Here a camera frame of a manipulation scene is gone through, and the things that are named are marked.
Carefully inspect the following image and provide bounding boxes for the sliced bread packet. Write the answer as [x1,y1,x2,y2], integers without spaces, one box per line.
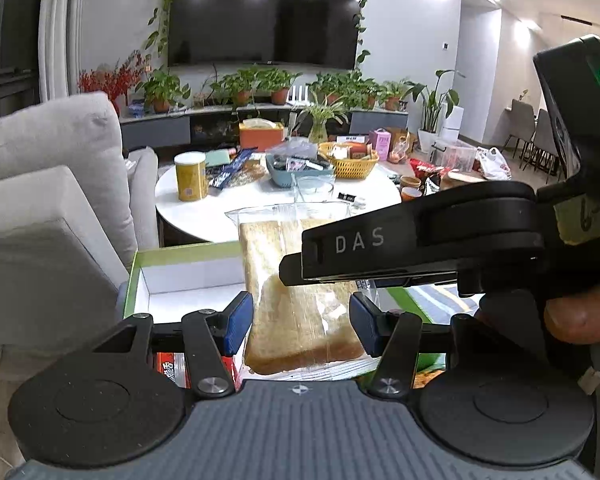
[224,201,377,380]

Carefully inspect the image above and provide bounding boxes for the green plant in glass vase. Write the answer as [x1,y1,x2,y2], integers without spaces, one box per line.
[297,97,348,143]

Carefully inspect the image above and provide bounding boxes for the yellow woven basket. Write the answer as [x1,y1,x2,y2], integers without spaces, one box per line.
[318,141,381,180]

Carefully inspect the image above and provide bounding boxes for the blue plastic basket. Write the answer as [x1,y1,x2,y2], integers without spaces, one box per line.
[265,152,337,188]

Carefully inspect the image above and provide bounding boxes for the orange tissue box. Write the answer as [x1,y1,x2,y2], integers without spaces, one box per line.
[238,119,286,152]

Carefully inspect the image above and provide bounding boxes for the person's right hand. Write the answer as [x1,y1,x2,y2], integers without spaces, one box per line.
[544,276,600,346]

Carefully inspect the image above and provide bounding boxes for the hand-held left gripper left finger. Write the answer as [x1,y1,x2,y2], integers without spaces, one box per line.
[95,291,255,397]

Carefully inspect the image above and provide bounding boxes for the tall plant in white pot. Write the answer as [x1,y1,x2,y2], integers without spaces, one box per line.
[409,69,467,154]

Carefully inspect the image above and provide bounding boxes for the clear glass bowl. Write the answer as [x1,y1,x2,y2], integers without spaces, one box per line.
[294,175,337,204]

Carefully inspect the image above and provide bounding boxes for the yellow canister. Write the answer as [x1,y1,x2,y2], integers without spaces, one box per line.
[174,152,210,202]

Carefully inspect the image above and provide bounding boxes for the grey dining chairs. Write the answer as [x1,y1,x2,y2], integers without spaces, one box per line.
[502,99,563,177]

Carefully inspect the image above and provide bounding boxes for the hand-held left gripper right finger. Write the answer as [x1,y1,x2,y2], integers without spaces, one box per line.
[349,292,546,397]

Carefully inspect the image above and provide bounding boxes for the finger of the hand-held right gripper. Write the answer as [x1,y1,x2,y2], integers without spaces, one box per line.
[301,180,547,282]
[279,252,460,291]

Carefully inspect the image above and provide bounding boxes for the pink carton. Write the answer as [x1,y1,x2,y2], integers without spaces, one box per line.
[370,129,392,162]

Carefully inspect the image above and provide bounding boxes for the white floor appliance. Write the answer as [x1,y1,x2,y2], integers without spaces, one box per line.
[439,104,466,142]

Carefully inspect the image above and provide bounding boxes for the white plastic bag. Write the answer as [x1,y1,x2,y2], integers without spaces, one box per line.
[475,147,512,181]

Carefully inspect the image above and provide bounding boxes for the orange jar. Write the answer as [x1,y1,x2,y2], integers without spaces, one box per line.
[399,175,424,202]

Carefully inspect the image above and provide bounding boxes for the grey television cabinet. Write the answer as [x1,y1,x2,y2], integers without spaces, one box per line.
[119,102,411,150]

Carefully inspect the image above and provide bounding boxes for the red flower bouquet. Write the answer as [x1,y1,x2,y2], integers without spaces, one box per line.
[77,51,150,117]

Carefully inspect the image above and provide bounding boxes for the white curtain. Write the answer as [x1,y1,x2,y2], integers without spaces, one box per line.
[39,0,87,102]

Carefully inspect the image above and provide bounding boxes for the green cardboard box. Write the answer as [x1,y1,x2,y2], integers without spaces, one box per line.
[122,241,448,391]

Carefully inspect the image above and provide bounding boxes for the black television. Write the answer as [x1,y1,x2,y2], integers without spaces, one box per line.
[167,0,365,71]

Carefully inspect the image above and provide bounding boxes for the potted green plant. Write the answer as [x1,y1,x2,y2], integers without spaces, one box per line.
[257,66,302,106]
[307,72,352,107]
[380,80,415,112]
[345,76,383,110]
[214,64,261,107]
[136,67,192,114]

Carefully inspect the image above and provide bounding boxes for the dark blue snack packet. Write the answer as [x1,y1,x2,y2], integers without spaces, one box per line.
[206,147,259,191]

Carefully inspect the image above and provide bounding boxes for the round white table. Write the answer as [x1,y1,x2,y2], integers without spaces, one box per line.
[155,147,403,247]

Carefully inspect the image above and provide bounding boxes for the grey sofa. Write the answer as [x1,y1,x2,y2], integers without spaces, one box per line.
[0,91,160,358]

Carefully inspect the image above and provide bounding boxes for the hanging vine plant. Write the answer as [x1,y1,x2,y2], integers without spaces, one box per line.
[352,0,372,70]
[144,0,193,67]

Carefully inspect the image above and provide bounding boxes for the red snack bags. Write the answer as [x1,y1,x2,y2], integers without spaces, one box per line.
[409,157,448,196]

